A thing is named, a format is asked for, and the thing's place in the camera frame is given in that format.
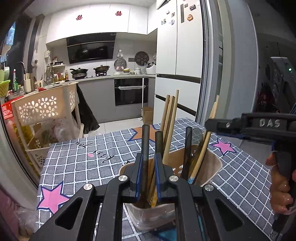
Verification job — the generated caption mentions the beige plastic utensil holder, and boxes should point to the beige plastic utensil holder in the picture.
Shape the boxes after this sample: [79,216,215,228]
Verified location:
[125,148,222,231]

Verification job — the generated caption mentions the black spoon handle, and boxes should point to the black spoon handle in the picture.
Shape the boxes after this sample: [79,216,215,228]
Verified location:
[190,128,204,166]

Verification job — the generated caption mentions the black spoon pile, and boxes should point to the black spoon pile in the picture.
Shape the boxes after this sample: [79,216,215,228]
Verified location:
[155,131,164,155]

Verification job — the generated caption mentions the person right hand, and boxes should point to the person right hand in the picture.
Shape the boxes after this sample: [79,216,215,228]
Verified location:
[265,153,293,214]

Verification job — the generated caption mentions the checkered star tablecloth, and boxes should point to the checkered star tablecloth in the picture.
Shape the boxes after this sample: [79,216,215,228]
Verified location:
[35,128,273,235]

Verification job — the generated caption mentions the plastic bag of vegetables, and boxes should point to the plastic bag of vegetables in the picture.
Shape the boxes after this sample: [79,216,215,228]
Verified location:
[16,207,39,237]

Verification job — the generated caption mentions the small cardboard box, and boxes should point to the small cardboard box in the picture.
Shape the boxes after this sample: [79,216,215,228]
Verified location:
[142,106,154,125]

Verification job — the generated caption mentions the black garment on cart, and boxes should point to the black garment on cart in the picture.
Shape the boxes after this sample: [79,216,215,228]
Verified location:
[76,84,100,134]

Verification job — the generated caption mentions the black built-in oven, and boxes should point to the black built-in oven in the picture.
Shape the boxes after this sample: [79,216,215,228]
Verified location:
[114,78,149,106]

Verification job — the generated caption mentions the beige flower-hole storage cart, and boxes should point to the beige flower-hole storage cart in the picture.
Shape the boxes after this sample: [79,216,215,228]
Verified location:
[11,81,84,173]

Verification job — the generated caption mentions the black pot on stove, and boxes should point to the black pot on stove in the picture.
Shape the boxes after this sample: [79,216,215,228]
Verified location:
[93,65,110,76]

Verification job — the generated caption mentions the white refrigerator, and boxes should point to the white refrigerator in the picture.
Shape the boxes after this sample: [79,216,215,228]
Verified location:
[153,1,204,123]

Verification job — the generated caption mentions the black wok on stove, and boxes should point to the black wok on stove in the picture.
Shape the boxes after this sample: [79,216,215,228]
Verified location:
[70,68,88,79]

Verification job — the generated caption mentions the black range hood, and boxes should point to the black range hood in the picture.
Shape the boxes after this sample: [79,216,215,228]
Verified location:
[66,33,116,64]

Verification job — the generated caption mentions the white upper cabinets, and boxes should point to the white upper cabinets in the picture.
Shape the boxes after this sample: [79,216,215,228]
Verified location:
[46,4,157,44]

